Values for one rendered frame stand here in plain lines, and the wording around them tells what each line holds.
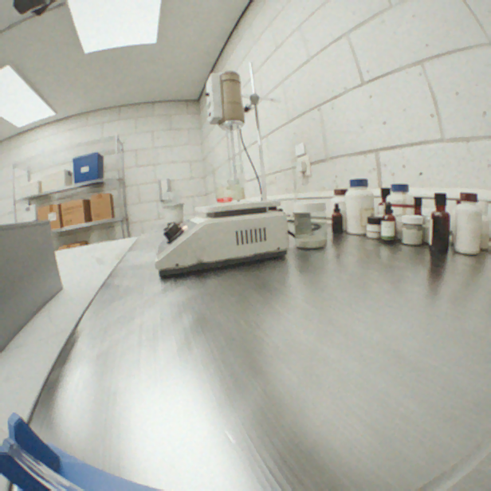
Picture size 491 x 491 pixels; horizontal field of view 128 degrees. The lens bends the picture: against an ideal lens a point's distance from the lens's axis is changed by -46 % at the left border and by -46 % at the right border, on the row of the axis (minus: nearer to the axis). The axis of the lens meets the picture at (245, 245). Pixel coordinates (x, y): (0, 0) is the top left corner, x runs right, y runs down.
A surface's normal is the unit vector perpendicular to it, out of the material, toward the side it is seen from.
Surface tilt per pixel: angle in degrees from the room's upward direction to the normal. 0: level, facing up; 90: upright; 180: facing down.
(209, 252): 90
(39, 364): 0
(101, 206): 91
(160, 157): 90
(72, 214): 91
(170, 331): 0
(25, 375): 0
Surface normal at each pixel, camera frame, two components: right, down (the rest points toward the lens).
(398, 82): -0.93, 0.14
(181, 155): 0.37, 0.15
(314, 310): -0.08, -0.98
